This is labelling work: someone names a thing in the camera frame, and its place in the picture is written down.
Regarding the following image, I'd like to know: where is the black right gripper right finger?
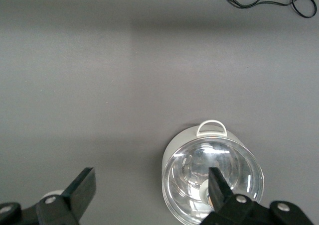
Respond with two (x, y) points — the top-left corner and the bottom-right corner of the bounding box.
(200, 167), (314, 225)

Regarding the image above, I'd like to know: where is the glass lid with grey knob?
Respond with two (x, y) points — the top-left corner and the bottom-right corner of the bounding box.
(163, 136), (264, 225)

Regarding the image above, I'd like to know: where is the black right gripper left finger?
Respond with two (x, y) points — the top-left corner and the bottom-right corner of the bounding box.
(0, 167), (97, 225)

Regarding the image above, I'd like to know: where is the thin black loose cable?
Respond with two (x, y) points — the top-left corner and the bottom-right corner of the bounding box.
(201, 0), (317, 18)

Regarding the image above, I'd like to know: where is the grey-white two-handled stockpot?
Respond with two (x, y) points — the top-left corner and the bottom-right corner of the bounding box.
(161, 119), (264, 225)

